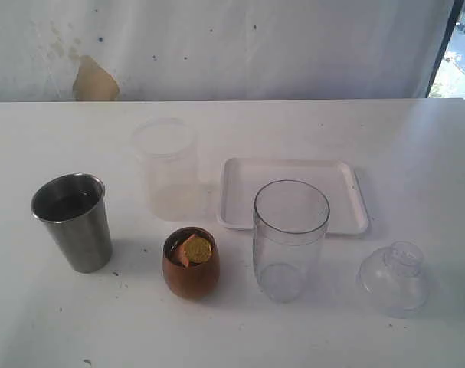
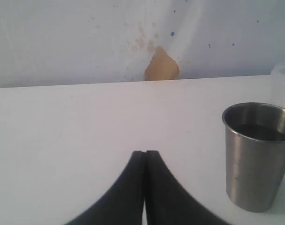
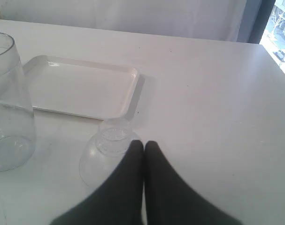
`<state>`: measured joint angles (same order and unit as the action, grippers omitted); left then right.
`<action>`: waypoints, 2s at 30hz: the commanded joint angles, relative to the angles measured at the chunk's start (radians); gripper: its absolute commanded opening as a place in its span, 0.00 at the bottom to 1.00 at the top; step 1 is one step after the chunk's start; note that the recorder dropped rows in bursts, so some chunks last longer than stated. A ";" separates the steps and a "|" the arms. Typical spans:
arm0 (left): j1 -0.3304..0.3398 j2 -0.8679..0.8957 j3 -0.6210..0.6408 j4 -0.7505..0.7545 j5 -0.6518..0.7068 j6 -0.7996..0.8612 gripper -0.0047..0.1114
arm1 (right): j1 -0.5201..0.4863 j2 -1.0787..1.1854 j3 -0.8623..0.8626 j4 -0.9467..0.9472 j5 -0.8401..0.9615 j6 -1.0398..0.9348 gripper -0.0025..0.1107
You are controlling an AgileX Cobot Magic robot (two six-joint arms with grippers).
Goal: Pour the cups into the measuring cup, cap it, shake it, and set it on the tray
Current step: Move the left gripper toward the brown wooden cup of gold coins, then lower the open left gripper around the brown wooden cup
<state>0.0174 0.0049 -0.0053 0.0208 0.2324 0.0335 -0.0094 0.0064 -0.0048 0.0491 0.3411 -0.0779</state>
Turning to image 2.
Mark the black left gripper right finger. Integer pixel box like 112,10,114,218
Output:
144,150,228,225

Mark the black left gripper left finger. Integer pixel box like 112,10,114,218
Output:
67,151,146,225

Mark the stainless steel cup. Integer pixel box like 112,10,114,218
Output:
222,102,285,212

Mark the translucent plastic deli container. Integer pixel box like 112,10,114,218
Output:
271,62,285,108

